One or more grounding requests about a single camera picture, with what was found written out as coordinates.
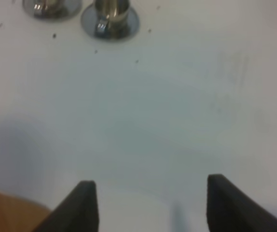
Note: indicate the right stainless steel teacup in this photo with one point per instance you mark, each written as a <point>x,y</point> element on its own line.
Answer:
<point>111,16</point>

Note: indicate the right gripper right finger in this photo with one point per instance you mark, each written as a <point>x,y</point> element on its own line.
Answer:
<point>231,210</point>

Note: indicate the stainless steel saucer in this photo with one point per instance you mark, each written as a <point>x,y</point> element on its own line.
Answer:
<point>89,20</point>
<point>69,9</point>

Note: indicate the left stainless steel teacup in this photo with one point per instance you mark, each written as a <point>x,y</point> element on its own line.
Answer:
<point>47,7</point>

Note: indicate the left stainless steel saucer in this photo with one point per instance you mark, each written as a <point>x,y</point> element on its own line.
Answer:
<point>69,9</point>

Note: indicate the stainless steel teacup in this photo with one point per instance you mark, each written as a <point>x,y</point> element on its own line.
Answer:
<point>111,16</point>
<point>47,7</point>

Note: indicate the right stainless steel saucer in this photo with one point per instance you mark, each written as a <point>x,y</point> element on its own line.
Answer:
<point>89,20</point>

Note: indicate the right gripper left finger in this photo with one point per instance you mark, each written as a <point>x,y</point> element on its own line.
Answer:
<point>77,213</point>

